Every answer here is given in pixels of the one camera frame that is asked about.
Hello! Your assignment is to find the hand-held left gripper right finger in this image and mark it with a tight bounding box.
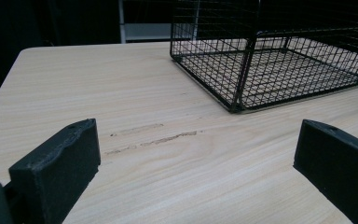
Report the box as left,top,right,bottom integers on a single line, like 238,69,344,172
293,119,358,224

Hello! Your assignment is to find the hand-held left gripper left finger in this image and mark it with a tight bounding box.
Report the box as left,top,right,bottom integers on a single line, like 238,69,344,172
8,118,102,224

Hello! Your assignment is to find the black wire mesh rack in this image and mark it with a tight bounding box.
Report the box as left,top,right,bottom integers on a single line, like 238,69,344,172
169,0,358,114

